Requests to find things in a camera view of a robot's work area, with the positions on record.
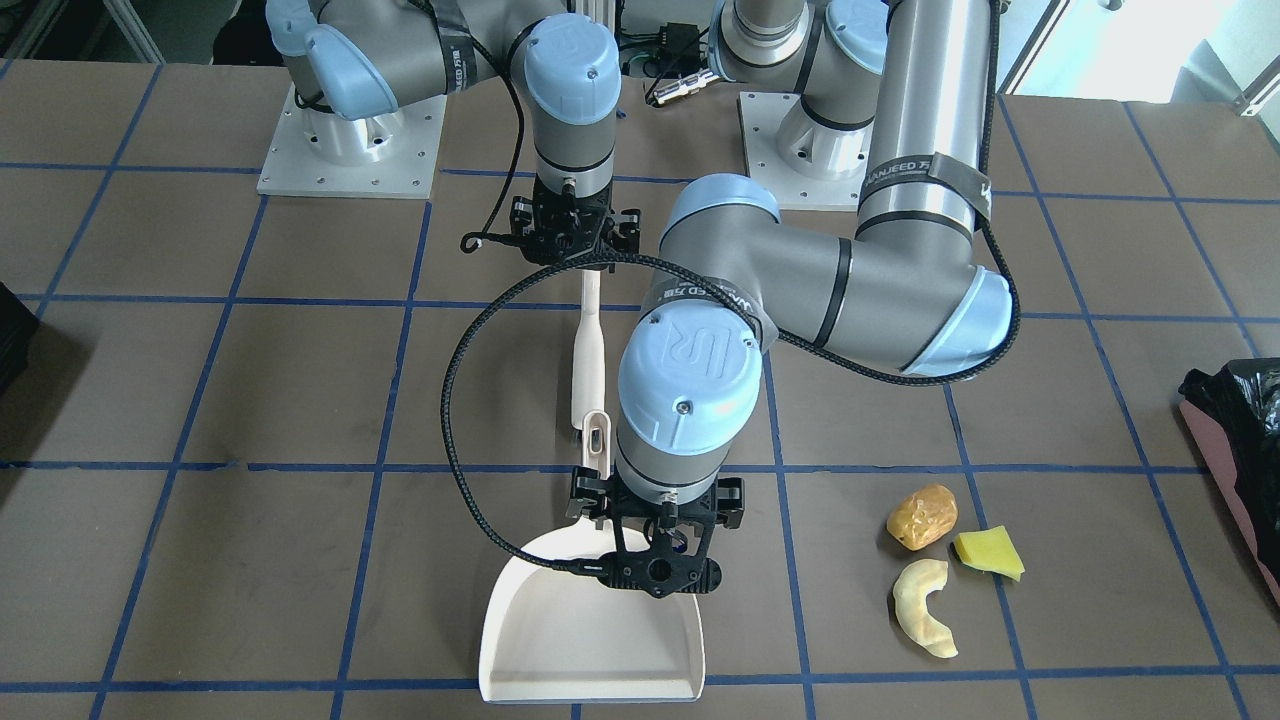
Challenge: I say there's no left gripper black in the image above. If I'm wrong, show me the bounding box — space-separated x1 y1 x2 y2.
568 466 745 598

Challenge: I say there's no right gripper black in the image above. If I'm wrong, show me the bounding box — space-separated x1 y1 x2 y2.
509 178 641 265

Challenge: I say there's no beige plastic dustpan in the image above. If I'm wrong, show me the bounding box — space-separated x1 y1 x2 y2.
477 410 707 705

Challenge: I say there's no white hand brush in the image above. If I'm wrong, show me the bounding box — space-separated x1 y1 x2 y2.
571 270 605 430

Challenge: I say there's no pale curved peel trash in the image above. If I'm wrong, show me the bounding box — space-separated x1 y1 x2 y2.
892 559 959 659

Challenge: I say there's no brown potato-like trash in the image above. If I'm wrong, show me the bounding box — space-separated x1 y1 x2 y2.
884 483 959 551

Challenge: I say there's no yellow sponge piece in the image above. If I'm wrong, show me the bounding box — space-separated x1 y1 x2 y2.
954 525 1025 582

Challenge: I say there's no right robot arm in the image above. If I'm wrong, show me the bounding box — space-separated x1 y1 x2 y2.
259 1 640 265

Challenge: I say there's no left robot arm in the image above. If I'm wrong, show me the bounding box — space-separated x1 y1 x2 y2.
559 1 1020 598

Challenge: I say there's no black bin at edge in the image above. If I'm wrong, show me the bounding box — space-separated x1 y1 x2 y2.
0 283 40 395

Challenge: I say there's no black bag lined bin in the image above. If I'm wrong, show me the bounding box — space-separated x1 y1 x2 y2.
1179 357 1279 600

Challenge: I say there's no silver cylindrical connector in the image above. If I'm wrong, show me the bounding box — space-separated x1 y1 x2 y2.
645 69 722 108

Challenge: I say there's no black braided cable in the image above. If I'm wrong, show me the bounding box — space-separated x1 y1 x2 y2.
442 250 1021 577

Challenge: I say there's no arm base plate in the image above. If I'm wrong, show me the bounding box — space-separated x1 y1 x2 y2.
739 92 872 211
257 88 447 200

